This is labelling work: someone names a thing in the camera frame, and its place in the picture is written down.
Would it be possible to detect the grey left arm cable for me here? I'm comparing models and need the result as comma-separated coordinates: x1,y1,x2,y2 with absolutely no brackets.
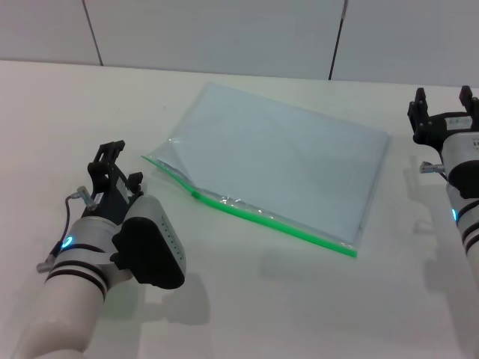
35,188,99,273

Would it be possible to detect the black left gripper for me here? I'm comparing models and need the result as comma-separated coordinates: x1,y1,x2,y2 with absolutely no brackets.
80,139,145,226

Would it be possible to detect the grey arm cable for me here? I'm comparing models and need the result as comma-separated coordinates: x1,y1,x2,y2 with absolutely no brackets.
35,188,99,273
418,160,448,177

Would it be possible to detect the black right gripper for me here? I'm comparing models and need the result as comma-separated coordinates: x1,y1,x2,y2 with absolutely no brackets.
408,85,479,152

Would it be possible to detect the grey right arm cable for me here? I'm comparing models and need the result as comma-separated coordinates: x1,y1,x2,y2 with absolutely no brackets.
418,160,448,177

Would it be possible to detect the clear green-zip document bag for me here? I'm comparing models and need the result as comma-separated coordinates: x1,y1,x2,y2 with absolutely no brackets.
141,82,393,260

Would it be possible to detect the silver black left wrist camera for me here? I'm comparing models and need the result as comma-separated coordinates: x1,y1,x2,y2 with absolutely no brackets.
109,194,187,291

